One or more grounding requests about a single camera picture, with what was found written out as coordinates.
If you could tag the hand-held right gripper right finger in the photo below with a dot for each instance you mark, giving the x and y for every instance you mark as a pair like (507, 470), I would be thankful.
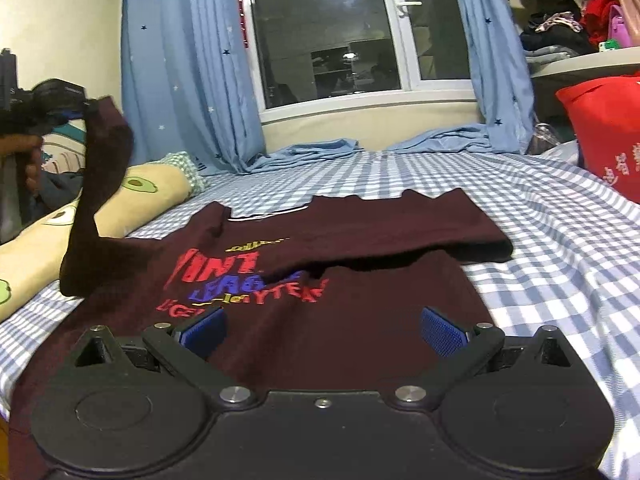
(442, 335)

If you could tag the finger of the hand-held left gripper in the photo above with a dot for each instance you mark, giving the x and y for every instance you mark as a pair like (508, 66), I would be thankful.
(70, 96)

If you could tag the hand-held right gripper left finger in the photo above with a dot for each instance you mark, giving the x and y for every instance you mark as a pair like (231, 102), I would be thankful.
(202, 334)

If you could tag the maroon printed t-shirt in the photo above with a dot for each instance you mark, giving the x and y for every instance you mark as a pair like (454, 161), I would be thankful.
(300, 280)

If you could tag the folded grey clothes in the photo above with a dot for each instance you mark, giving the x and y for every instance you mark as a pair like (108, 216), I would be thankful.
(547, 55)

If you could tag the dark clothes pile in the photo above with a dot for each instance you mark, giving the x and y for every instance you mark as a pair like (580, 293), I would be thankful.
(555, 37)

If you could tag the person's left hand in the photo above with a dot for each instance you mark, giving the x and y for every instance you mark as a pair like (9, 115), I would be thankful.
(31, 172)

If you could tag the cartoon print pillow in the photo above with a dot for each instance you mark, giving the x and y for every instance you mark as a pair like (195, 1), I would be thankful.
(57, 147)

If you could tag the blue star curtain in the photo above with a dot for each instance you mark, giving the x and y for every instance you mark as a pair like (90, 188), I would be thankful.
(185, 60)
(492, 60)

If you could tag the green checked cloth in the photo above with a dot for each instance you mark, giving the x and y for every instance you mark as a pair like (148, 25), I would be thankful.
(187, 172)

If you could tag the blue checked bed sheet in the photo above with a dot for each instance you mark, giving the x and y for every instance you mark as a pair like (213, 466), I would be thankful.
(550, 240)

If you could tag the red paper strip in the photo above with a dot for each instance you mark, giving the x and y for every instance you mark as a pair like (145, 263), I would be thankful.
(243, 20)

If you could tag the clear plastic bag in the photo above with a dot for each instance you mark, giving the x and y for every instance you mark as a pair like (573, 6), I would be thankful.
(545, 136)

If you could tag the red fabric bag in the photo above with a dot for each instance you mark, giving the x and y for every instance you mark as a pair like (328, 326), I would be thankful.
(607, 135)

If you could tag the white framed window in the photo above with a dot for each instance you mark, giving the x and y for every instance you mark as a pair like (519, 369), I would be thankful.
(325, 35)

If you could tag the white shelf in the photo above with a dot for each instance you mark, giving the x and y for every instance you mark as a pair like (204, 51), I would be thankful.
(590, 62)

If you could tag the floral patterned cloth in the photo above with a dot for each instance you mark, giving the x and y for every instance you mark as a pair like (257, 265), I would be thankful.
(557, 22)

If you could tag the green and white box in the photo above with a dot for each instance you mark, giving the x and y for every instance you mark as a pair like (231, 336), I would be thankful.
(609, 46)

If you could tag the red garment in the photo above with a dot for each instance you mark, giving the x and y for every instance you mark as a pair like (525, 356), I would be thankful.
(595, 17)

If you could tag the pink handbag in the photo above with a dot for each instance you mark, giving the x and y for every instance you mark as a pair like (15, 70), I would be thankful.
(619, 27)

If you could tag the beige handbag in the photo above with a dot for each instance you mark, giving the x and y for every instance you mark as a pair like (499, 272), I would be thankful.
(631, 10)

